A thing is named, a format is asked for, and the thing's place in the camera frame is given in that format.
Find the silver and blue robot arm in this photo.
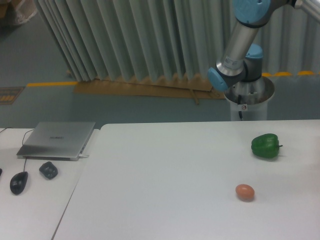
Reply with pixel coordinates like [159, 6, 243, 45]
[207, 0, 320, 92]

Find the green bell pepper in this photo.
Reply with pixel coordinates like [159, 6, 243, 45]
[251, 133, 283, 159]

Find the pale green pleated curtain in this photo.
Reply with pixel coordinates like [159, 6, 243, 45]
[35, 0, 320, 82]

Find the brown egg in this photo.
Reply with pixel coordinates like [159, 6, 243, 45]
[235, 184, 255, 201]

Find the silver closed laptop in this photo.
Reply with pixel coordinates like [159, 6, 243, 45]
[16, 121, 96, 161]

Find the black earbuds case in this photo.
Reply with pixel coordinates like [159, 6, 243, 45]
[39, 161, 59, 180]

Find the floor warning sticker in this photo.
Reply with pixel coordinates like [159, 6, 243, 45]
[0, 86, 25, 105]

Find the black computer mouse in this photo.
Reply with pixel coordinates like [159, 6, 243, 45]
[9, 171, 29, 195]

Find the white laptop cable plug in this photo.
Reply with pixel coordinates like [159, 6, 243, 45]
[78, 154, 89, 159]

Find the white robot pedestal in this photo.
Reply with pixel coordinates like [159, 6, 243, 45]
[224, 76, 275, 121]

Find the black mouse cable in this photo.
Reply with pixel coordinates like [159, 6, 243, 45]
[0, 127, 36, 173]

